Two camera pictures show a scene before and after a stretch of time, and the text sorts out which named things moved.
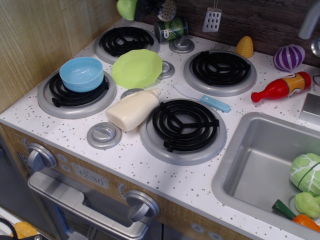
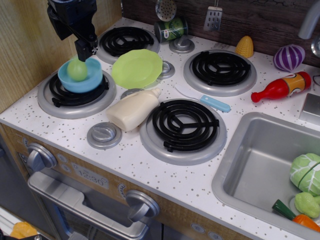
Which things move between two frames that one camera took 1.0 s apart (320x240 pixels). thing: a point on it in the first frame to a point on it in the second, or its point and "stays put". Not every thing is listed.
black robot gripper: (145, 8) to (78, 16)
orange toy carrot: (300, 219) stays put
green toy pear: (126, 9) to (77, 70)
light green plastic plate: (137, 68) stays put
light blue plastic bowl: (82, 74) stays put
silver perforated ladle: (168, 10) stays put
